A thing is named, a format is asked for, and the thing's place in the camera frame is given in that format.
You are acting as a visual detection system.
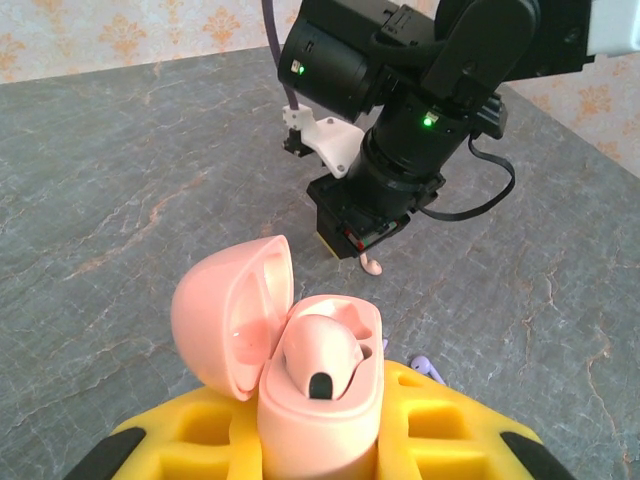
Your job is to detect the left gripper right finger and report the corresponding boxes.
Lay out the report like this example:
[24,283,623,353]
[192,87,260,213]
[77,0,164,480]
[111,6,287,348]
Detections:
[373,359,579,480]

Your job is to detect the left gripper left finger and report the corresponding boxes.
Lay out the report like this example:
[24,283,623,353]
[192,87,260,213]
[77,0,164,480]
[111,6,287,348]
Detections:
[62,384,264,480]

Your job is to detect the pink wireless earbud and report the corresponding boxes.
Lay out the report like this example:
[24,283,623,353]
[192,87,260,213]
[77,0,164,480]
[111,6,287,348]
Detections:
[358,251,384,277]
[282,313,366,401]

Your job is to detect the pink earbud charging case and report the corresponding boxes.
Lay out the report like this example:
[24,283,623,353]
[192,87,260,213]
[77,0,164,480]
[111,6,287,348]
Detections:
[170,234,386,480]

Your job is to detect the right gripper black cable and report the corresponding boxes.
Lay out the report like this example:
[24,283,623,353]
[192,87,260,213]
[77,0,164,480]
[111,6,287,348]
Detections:
[417,137,516,224]

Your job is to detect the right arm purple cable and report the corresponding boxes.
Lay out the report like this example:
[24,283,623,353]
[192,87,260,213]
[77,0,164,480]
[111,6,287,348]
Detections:
[259,0,304,112]

